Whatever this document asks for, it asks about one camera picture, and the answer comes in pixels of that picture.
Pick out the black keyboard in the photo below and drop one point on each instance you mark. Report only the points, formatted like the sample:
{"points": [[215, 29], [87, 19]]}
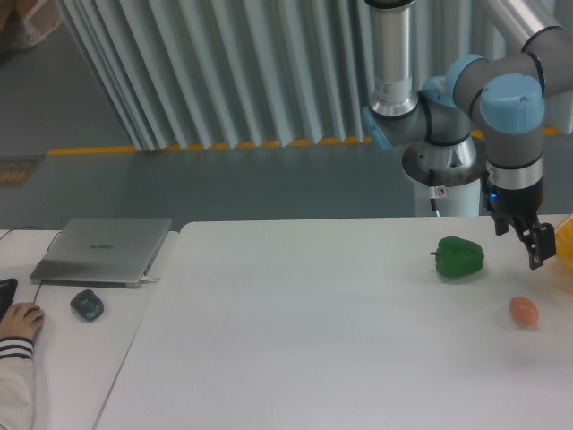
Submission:
{"points": [[8, 288]]}

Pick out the dark grey small device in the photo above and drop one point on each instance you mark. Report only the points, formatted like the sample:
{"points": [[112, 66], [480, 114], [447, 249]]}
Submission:
{"points": [[87, 305]]}

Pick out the person's hand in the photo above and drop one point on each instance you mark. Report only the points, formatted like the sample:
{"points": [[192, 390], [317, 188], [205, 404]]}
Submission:
{"points": [[22, 321]]}

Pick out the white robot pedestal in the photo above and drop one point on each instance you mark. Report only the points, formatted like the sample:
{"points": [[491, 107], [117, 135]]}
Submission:
{"points": [[447, 197]]}

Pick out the green bell pepper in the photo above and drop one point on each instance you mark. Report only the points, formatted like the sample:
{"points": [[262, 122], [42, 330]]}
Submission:
{"points": [[456, 257]]}

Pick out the yellow plastic tray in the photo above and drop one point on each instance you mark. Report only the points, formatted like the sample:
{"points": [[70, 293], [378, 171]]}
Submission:
{"points": [[564, 243]]}

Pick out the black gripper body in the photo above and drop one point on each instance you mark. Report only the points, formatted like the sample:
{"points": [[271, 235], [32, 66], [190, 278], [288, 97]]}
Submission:
{"points": [[512, 192]]}

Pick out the white striped sleeve forearm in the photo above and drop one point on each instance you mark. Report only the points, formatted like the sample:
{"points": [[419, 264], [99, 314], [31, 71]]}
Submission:
{"points": [[17, 383]]}

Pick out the silver closed laptop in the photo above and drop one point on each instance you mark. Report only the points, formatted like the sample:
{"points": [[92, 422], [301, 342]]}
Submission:
{"points": [[103, 252]]}

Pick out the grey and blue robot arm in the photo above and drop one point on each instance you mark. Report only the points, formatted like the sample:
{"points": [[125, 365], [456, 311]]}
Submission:
{"points": [[482, 122]]}

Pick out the brown egg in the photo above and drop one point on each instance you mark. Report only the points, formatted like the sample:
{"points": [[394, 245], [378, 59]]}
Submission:
{"points": [[523, 311]]}

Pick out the white corrugated folding partition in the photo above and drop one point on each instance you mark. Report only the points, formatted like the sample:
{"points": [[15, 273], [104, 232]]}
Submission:
{"points": [[207, 73]]}

